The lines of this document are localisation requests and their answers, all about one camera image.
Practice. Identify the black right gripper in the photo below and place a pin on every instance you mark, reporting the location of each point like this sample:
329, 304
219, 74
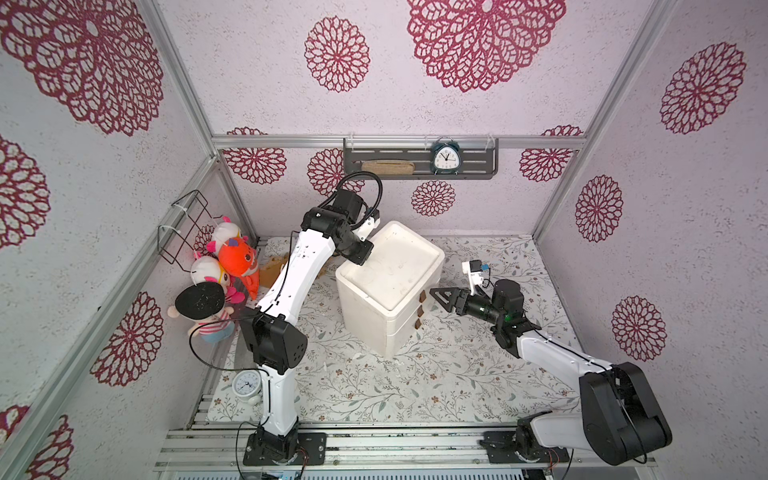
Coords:
463, 300

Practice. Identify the grey wall shelf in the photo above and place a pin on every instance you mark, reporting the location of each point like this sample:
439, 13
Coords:
480, 159

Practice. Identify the pink white plush upper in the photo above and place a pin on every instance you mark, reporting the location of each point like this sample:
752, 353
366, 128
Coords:
223, 232

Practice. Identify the teal alarm clock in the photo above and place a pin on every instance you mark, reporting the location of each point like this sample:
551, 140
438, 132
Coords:
446, 158

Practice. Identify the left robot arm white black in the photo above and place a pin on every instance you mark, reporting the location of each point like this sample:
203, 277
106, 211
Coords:
271, 333

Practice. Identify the orange fish plush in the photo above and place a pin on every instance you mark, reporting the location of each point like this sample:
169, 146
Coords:
241, 261

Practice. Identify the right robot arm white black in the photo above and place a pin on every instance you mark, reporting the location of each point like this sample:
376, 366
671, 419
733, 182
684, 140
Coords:
620, 417

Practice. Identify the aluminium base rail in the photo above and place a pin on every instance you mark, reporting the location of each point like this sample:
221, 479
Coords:
231, 450

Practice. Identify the pink white plush lower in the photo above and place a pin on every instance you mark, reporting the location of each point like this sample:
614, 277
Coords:
209, 269

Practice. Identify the white small alarm clock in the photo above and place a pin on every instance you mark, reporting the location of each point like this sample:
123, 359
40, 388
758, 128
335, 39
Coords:
247, 387

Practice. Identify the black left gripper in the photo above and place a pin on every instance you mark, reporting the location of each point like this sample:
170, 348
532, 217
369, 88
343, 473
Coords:
362, 258

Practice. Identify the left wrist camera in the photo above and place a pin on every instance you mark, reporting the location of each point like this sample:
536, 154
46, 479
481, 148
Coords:
363, 219

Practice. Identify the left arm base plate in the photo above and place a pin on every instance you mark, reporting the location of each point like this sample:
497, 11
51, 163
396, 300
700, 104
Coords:
283, 449

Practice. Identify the pink white plush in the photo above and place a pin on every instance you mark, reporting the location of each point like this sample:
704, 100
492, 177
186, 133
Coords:
209, 269
223, 232

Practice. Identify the black-haired doll striped shirt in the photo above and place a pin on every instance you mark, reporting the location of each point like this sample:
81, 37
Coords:
204, 304

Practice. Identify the floral table mat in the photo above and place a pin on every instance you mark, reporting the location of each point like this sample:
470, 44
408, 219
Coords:
450, 370

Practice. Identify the black wire wall basket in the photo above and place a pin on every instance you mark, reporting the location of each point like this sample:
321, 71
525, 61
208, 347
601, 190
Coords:
184, 240

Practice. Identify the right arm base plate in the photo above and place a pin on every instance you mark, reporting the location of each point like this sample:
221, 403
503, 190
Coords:
508, 446

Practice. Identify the white three-drawer cabinet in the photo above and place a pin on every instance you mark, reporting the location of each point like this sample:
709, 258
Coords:
383, 299

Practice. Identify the brown plush toy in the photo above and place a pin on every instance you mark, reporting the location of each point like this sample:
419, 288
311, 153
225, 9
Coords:
270, 271

